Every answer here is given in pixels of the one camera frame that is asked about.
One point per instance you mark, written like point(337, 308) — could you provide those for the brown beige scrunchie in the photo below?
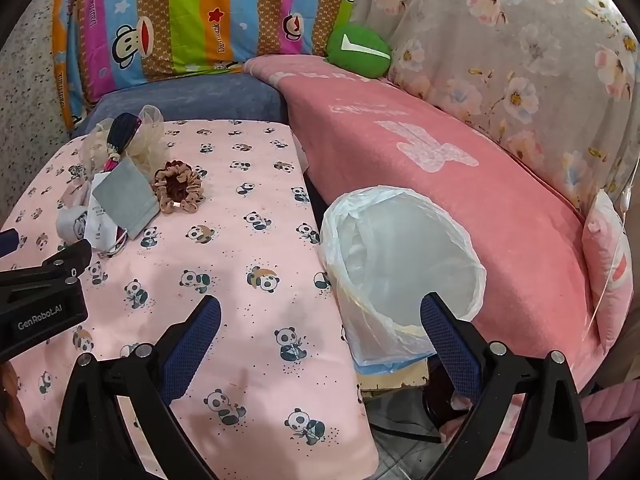
point(190, 200)

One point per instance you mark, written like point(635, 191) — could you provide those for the small white sock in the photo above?
point(70, 222)

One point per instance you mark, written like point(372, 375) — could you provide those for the green round cushion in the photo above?
point(360, 60)

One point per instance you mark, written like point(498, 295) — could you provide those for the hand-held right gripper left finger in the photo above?
point(200, 340)

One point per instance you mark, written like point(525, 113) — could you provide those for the pink panda cloth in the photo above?
point(225, 240)

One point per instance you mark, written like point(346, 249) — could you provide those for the grey floral sheet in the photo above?
point(500, 60)

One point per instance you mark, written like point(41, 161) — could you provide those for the bin with white plastic liner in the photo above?
point(400, 260)

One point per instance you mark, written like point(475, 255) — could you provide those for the grey cloth pouch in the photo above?
point(125, 200)

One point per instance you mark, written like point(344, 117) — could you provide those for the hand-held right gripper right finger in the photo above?
point(450, 340)

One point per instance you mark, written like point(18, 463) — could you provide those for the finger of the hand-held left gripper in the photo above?
point(65, 260)
point(7, 244)

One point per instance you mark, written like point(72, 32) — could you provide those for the pink blanket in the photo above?
point(400, 135)

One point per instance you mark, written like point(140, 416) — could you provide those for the dark navy tassel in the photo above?
point(122, 132)

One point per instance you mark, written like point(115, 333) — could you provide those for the blue sofa cushion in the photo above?
point(200, 100)

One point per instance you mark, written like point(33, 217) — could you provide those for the beige organza bag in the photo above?
point(150, 135)

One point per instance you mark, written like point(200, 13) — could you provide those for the striped cartoon quilt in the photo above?
point(200, 10)

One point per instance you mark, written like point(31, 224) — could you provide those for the pink pillow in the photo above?
point(605, 240)

